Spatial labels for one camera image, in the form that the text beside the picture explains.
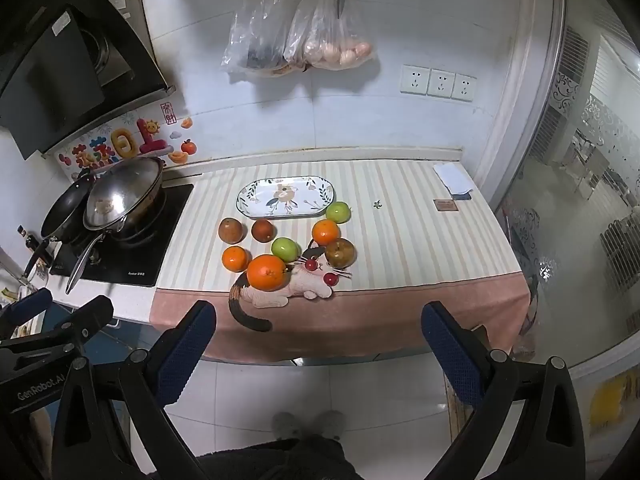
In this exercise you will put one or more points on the plastic bag with dark contents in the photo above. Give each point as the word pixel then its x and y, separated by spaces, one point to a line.
pixel 255 35

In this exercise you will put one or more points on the black frying pan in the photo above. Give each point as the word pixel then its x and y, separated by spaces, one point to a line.
pixel 60 210

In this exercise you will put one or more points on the white folded cloth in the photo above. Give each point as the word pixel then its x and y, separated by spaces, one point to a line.
pixel 452 177

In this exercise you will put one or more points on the yellow-brown apple with stem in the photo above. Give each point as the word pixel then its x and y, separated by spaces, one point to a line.
pixel 340 252

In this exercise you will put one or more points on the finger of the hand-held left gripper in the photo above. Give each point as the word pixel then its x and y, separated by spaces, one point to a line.
pixel 27 307
pixel 87 317

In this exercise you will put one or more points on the blue cabinet front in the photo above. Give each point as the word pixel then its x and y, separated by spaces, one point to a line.
pixel 125 342

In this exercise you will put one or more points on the glass sliding door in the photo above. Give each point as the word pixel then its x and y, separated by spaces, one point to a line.
pixel 575 185

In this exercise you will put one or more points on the small dark red apple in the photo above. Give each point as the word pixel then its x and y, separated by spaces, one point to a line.
pixel 262 230

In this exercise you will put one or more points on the white wall socket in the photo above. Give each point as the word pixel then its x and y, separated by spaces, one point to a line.
pixel 440 83
pixel 463 87
pixel 415 80

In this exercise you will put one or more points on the grey slipper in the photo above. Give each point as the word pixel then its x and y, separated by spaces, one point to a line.
pixel 330 425

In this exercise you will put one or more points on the plastic bag of eggs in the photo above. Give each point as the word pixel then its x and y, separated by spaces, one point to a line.
pixel 330 45

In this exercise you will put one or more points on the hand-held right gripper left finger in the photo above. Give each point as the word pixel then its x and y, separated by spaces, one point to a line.
pixel 187 340

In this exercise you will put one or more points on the large orange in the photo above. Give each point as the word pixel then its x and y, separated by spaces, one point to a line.
pixel 267 273

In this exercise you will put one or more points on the black range hood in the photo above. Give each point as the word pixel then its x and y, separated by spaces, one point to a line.
pixel 50 70

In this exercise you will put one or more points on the small orange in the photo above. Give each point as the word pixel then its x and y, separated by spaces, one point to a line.
pixel 235 259

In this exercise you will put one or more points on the colourful wall stickers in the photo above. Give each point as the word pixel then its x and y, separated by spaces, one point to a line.
pixel 122 142

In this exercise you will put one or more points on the red cherry tomato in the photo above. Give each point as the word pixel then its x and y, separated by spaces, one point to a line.
pixel 330 278
pixel 312 264

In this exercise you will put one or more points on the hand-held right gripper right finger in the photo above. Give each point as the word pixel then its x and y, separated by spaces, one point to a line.
pixel 445 345

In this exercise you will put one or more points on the black induction cooktop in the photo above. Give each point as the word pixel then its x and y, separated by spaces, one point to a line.
pixel 150 255

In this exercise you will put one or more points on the medium orange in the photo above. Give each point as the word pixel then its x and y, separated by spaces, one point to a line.
pixel 325 233

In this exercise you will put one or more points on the steel wok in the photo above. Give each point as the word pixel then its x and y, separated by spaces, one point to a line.
pixel 125 195

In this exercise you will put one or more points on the green apple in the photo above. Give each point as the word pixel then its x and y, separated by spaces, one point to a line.
pixel 338 212
pixel 285 249

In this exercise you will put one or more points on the striped cat print tablecloth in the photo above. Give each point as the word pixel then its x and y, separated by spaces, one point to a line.
pixel 410 245

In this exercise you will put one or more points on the oval floral plate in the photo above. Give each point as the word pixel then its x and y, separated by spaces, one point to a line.
pixel 260 202

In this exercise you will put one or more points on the small brown card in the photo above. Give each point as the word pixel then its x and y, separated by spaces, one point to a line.
pixel 446 205

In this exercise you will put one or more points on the person's dark trouser legs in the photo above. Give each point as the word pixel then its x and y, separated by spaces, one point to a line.
pixel 280 462

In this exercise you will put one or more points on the red-brown apple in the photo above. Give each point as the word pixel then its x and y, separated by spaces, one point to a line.
pixel 231 230

